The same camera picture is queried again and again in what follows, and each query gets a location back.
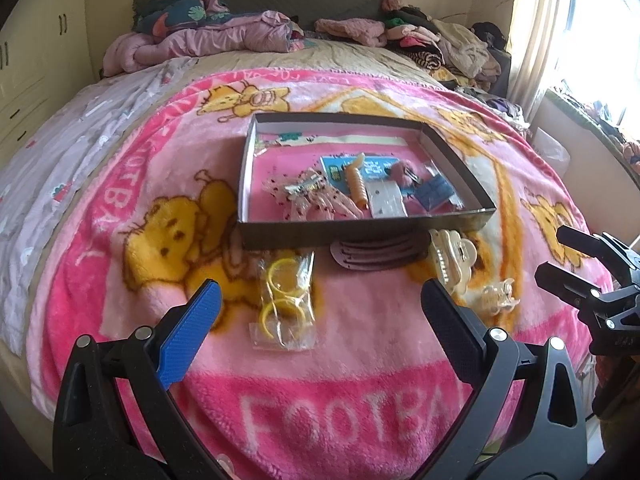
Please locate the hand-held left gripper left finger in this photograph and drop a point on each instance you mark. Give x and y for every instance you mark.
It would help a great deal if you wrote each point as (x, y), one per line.
(192, 332)

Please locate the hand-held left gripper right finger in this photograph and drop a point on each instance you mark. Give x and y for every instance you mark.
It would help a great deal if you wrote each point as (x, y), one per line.
(450, 330)

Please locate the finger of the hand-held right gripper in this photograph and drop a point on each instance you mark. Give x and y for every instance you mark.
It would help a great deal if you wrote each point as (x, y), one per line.
(560, 280)
(582, 246)

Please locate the small pearl hair claw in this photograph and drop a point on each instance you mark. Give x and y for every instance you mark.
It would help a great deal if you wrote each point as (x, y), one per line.
(495, 300)

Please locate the large cream hair claw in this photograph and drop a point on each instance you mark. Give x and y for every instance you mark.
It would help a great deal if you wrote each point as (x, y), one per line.
(452, 260)

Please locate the yellow hoop earrings packet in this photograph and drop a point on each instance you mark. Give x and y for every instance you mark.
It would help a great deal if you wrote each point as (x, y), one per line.
(287, 305)

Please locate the brown hair comb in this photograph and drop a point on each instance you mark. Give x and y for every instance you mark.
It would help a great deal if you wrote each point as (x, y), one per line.
(380, 257)

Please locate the blue square hair clip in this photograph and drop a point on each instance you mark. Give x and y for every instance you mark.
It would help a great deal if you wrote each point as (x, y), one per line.
(432, 195)

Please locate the dark cardboard box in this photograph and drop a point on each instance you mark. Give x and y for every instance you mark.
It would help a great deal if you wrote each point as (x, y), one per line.
(350, 232)

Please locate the pink fluffy hair clip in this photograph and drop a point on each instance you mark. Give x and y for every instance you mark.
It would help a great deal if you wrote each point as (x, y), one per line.
(400, 172)

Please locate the shiny metal hair clip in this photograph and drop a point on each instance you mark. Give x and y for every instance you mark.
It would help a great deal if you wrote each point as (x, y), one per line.
(300, 188)

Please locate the white plastic bag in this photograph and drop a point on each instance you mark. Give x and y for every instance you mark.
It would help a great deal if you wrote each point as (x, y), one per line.
(552, 150)

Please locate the pink printed blanket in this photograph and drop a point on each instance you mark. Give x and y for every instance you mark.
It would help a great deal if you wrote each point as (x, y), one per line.
(350, 360)

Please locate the window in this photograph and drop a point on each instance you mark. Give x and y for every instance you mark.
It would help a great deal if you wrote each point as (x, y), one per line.
(600, 35)

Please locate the pale curtain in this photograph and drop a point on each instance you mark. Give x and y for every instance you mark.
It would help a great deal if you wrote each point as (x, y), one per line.
(535, 35)

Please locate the lilac printed bedsheet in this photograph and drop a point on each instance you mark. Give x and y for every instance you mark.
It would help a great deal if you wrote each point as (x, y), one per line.
(75, 150)

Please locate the pile of clothes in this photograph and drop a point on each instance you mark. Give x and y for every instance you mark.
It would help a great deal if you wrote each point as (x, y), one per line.
(460, 50)

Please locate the pink quilt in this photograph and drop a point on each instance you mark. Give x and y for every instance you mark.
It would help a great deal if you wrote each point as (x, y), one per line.
(210, 40)

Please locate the cream wardrobe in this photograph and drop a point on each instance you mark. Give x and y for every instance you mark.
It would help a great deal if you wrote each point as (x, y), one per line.
(35, 60)

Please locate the pink fleece garment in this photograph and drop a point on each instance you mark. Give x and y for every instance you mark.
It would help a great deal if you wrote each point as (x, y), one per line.
(350, 30)

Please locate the dark floral pillow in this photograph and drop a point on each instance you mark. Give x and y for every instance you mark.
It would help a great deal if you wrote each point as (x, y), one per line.
(175, 12)

